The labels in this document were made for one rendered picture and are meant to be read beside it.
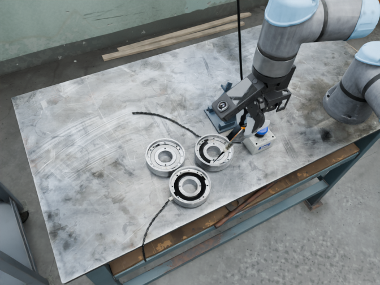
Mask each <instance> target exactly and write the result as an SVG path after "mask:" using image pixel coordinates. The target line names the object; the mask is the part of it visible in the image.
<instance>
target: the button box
mask: <svg viewBox="0 0 380 285"><path fill-rule="evenodd" d="M275 139H276V137H275V136H274V135H273V133H272V132H271V131H270V130H269V129H268V132H267V133H266V134H264V135H259V134H257V133H256V134H255V135H253V136H252V137H250V138H247V139H245V140H244V141H243V144H244V145H245V146H246V147H247V149H248V150H249V152H250V153H251V155H255V154H257V153H259V152H261V151H263V150H266V149H268V148H271V147H272V145H273V143H274V141H275Z"/></svg>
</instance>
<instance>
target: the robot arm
mask: <svg viewBox="0 0 380 285"><path fill-rule="evenodd" d="M379 16H380V5H379V1H378V0H269V3H268V5H267V7H266V10H265V17H264V21H263V24H262V28H261V31H260V36H259V38H258V43H257V46H256V50H255V53H254V57H253V64H252V72H251V73H250V74H249V75H248V76H246V77H245V78H244V79H243V80H241V81H240V82H239V83H237V84H236V85H235V86H234V87H232V88H231V89H230V90H228V91H227V92H226V93H225V94H223V95H222V96H221V97H219V98H218V99H217V100H216V101H214V102H213V103H212V105H211V106H212V109H213V110H214V112H215V113H216V114H217V116H218V117H219V118H220V120H221V121H223V122H227V121H228V120H230V119H231V118H232V117H233V116H235V115H236V119H237V124H242V125H244V121H245V120H246V117H248V118H247V126H246V127H245V132H244V133H243V134H244V136H245V138H246V139H247V138H250V137H252V136H253V135H255V134H256V133H257V132H258V131H260V130H262V129H264V128H265V127H267V126H268V125H269V124H270V120H265V114H264V113H266V112H269V111H273V110H275V109H277V110H276V113H277V112H279V111H282V110H284V109H285V108H286V106H287V104H288V101H289V99H290V97H291V94H292V93H291V92H290V91H289V89H288V85H289V83H290V81H291V79H292V76H293V73H294V72H295V69H296V66H295V65H294V61H295V59H296V56H297V53H298V51H299V48H300V46H301V44H303V43H311V42H325V41H339V40H343V41H348V40H350V39H356V38H363V37H365V36H367V35H369V34H370V33H371V32H372V31H373V29H374V28H375V26H376V25H377V23H378V20H379ZM283 91H284V92H287V94H284V95H283ZM286 99H287V101H286V103H285V105H284V106H282V107H280V105H281V104H282V101H283V100H286ZM322 103H323V106H324V109H325V110H326V112H327V113H328V114H329V115H330V116H331V117H332V118H334V119H335V120H337V121H339V122H342V123H345V124H350V125H357V124H362V123H364V122H365V121H367V119H368V118H369V117H370V116H371V114H372V112H373V111H374V113H375V115H376V116H377V118H378V119H379V122H380V41H373V42H368V43H366V44H364V45H363V46H362V47H361V49H360V50H359V51H358V53H356V54H355V57H354V59H353V61H352V62H351V64H350V65H349V67H348V69H347V70H346V72H345V74H344V75H343V77H342V79H341V80H340V81H339V82H338V83H336V84H335V85H334V86H333V87H331V88H330V89H329V90H328V91H327V92H326V94H325V96H324V97H323V101H322ZM277 106H278V107H277Z"/></svg>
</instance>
